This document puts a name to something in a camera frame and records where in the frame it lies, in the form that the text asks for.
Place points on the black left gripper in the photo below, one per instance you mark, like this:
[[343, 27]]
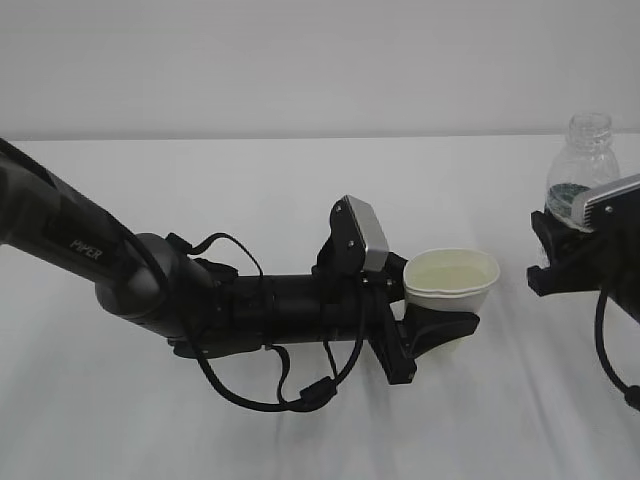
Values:
[[367, 298]]

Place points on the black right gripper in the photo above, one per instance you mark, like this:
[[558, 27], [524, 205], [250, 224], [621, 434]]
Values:
[[582, 262]]

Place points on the white paper cup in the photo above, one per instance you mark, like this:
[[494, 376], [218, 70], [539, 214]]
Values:
[[450, 279]]

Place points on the clear water bottle green label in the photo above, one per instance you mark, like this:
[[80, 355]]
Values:
[[586, 161]]

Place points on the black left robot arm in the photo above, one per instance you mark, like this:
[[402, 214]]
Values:
[[165, 285]]

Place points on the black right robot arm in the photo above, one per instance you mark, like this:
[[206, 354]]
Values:
[[627, 300]]

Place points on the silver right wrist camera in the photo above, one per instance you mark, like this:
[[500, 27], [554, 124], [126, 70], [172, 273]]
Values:
[[609, 205]]

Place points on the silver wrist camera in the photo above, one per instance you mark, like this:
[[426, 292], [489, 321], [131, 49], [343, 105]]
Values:
[[609, 205], [357, 237]]

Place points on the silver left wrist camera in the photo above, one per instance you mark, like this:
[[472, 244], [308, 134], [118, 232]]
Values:
[[357, 237]]

